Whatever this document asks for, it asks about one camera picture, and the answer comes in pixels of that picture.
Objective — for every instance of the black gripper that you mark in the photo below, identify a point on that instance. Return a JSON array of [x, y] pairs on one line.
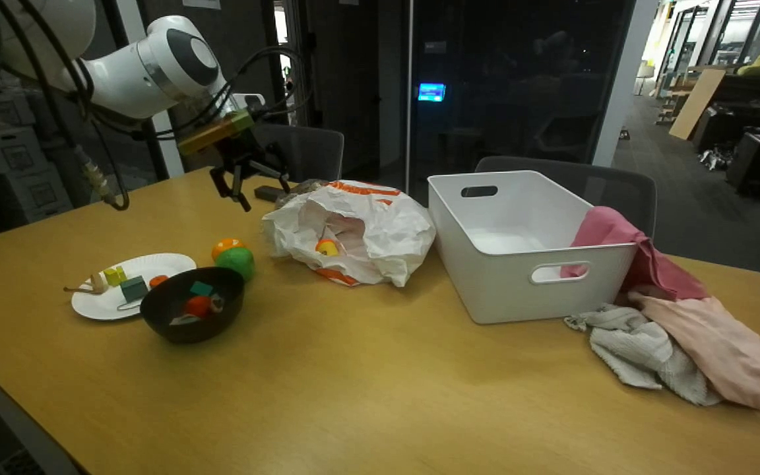
[[251, 159]]

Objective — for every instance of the orange fruit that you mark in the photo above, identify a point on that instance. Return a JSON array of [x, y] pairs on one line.
[[226, 243]]

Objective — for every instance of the green apple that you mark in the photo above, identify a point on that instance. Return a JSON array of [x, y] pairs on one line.
[[238, 264]]

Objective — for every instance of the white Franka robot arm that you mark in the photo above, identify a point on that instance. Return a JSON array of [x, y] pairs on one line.
[[147, 70]]

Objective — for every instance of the clear bag of brown items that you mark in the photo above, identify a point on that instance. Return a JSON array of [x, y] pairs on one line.
[[311, 186]]

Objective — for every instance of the white plastic bag orange print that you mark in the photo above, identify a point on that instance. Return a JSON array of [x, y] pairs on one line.
[[398, 233]]

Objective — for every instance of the black bowl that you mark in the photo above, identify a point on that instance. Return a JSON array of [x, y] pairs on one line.
[[187, 328]]

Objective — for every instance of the black rectangular case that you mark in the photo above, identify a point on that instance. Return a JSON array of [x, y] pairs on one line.
[[269, 194]]

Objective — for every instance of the small teal block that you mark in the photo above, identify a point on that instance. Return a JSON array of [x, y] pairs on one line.
[[203, 289]]

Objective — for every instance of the red ball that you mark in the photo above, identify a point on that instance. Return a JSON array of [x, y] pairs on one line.
[[199, 307]]

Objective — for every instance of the small red piece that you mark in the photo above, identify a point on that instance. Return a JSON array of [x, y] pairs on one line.
[[160, 280]]

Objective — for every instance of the teal block with hole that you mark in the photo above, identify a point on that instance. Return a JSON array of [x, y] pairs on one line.
[[133, 289]]

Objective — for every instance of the yellow block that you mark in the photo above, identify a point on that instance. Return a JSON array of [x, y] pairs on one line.
[[116, 274]]

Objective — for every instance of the white plate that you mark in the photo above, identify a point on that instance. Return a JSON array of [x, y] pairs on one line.
[[105, 305]]

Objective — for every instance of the grey labelled storage crate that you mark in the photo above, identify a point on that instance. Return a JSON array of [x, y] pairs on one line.
[[27, 174]]

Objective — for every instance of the white plastic bin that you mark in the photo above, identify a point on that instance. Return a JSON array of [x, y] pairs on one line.
[[502, 280]]

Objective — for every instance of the dark pink cloth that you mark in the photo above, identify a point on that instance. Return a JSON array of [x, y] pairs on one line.
[[653, 260]]

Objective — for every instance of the grey white cloth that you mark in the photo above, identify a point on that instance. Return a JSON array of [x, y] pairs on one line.
[[635, 351]]

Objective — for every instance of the leaning wooden board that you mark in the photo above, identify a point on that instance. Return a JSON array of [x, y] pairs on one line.
[[695, 107]]

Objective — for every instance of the light pink cloth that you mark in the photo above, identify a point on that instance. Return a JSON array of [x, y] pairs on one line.
[[732, 357]]

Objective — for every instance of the yellow green wrist mount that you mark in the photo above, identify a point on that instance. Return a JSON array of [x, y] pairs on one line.
[[216, 132]]

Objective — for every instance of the blue lit wall screen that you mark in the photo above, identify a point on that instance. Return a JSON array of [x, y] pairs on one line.
[[432, 92]]

